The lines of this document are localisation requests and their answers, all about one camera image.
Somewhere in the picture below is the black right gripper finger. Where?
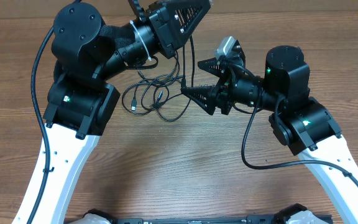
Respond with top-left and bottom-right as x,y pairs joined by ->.
197,58 -> 227,77
181,85 -> 217,115

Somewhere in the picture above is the black USB cable bundle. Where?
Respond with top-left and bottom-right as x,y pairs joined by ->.
121,35 -> 197,123

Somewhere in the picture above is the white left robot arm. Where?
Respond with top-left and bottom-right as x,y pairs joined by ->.
14,0 -> 211,223

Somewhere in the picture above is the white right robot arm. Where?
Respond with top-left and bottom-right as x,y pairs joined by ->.
181,44 -> 358,223

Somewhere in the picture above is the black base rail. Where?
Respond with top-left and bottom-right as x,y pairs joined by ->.
63,203 -> 334,224

